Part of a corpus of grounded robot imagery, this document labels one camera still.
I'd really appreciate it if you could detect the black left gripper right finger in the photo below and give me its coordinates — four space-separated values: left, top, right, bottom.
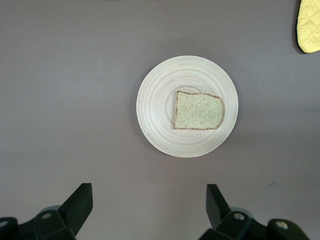
199 184 253 240

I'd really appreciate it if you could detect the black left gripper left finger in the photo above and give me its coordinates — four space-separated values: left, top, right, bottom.
32 183 94 240

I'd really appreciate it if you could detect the slice of brown bread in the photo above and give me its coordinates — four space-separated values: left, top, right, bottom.
173 90 226 131

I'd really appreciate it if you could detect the round light wooden plate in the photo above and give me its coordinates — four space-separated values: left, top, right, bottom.
136 54 240 159

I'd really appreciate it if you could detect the yellow quilted oven mitt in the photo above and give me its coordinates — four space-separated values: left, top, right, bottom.
292 0 320 54

